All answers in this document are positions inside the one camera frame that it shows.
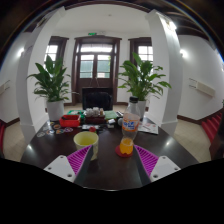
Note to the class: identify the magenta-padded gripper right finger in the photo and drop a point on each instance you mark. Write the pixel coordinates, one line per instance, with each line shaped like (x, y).
(148, 161)

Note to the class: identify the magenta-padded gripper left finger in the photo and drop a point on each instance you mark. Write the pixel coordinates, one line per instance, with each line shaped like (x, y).
(78, 161)

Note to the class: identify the clear orange drink bottle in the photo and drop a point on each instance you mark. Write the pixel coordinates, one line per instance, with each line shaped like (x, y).
(130, 125)

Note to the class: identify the pale yellow cup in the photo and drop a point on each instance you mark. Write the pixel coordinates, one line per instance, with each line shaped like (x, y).
(86, 141)

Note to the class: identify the flat round red coaster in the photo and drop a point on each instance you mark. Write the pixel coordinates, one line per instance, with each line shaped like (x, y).
(117, 151)

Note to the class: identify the white printed magazine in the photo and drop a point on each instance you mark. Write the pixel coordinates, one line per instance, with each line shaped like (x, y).
(149, 128)

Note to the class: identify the small red ball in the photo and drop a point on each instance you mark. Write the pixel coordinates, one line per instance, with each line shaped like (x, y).
(92, 129)

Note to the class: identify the black flat device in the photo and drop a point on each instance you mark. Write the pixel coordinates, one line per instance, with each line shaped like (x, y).
(87, 127)

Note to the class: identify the red box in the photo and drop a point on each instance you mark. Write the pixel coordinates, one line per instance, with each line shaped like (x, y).
(70, 121)

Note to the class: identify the sheet of round stickers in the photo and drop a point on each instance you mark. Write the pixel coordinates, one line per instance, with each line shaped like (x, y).
(55, 127)

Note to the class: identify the box of small white items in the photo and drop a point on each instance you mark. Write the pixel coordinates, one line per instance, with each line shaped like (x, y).
(94, 116)

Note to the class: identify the dark grey rounded object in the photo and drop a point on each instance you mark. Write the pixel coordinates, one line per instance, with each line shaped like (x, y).
(120, 122)

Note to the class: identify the small green box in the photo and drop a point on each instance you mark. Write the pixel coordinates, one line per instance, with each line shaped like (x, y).
(75, 113)

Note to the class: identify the green book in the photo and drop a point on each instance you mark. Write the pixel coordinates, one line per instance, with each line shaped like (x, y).
(110, 115)

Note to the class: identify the black chair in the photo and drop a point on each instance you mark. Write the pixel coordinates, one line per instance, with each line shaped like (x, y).
(97, 100)

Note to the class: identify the red carpeted staircase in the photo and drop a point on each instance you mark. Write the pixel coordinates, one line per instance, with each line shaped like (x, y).
(2, 133)
(213, 126)

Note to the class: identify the green potted plant white pot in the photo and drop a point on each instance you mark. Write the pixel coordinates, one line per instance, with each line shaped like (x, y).
(50, 83)
(143, 80)

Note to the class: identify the dark wooden double door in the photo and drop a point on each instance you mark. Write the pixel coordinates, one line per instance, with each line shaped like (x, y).
(96, 63)

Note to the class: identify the dark framed window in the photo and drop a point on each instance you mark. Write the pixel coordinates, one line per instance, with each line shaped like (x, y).
(51, 50)
(145, 51)

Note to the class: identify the green exit sign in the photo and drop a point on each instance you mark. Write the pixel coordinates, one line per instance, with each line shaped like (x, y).
(92, 33)

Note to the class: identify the white wall unit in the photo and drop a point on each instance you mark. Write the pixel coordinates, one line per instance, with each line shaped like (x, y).
(4, 88)
(203, 88)

